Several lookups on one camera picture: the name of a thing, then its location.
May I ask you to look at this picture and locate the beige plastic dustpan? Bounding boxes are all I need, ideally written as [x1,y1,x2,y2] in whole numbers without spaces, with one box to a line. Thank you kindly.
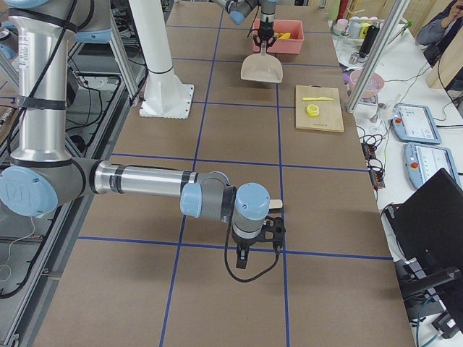
[241,41,283,84]

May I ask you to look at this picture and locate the wooden cutting board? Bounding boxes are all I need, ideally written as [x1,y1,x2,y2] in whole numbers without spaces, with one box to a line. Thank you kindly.
[295,85,344,133]

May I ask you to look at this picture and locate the person in dark clothes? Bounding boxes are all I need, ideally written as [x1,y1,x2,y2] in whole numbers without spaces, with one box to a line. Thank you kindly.
[416,1,462,66]

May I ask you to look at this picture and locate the aluminium frame post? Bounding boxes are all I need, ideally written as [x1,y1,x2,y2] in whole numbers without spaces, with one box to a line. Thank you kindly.
[346,0,409,113]

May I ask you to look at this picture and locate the blue teach pendant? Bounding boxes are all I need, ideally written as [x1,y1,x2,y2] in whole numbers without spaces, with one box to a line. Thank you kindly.
[391,103,442,145]
[404,142,462,189]

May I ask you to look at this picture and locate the yellow plastic toy knife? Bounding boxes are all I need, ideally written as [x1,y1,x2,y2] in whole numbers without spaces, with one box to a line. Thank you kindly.
[301,96,335,102]

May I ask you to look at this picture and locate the wooden hand brush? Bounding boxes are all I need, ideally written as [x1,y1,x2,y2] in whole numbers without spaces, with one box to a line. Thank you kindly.
[269,200,283,210]

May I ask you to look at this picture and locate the pink plastic bin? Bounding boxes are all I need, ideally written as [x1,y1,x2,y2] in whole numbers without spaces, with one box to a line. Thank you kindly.
[267,19,304,54]

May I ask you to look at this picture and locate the yellow toy corn cob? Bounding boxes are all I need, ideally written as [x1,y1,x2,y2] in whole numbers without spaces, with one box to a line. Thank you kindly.
[275,32,292,40]

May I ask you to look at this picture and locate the pink bowl with ice cubes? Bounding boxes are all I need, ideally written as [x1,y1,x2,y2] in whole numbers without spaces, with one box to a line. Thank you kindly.
[347,69,386,98]

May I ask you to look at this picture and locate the blue teach pendant lower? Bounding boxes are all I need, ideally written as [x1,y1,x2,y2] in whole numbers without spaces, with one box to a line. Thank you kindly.
[404,142,462,189]

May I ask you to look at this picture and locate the black monitor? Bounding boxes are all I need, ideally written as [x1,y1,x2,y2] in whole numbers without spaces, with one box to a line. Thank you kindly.
[383,168,462,270]

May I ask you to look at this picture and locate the yellow toy lemon half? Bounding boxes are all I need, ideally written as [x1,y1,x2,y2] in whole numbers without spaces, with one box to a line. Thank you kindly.
[305,104,320,117]

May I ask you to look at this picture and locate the blue teach pendant upper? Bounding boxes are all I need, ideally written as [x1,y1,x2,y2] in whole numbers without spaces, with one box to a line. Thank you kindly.
[391,103,442,145]

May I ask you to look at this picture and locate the metal measuring cup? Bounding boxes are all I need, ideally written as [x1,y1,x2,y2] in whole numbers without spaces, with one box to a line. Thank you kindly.
[349,52,367,65]

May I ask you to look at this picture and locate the black bottle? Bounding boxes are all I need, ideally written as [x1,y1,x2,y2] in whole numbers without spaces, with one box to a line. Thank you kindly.
[359,25,380,58]

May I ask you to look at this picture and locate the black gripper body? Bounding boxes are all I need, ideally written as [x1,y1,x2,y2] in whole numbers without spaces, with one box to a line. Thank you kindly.
[232,216,286,253]
[252,21,277,48]

